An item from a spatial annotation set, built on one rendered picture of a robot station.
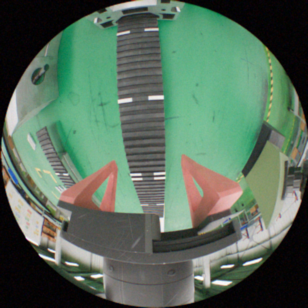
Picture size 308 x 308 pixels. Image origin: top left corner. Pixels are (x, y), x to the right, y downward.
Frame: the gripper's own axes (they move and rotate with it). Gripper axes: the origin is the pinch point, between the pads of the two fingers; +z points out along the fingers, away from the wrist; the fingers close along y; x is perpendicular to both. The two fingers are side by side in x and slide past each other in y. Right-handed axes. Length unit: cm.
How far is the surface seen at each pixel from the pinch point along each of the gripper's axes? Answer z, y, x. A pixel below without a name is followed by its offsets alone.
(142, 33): 5.0, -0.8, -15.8
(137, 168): 2.2, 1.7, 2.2
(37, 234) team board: -79, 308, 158
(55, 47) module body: 4.6, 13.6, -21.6
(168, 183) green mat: 5.7, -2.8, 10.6
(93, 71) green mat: 5.8, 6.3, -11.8
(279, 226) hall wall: -207, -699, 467
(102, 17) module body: 1.9, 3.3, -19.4
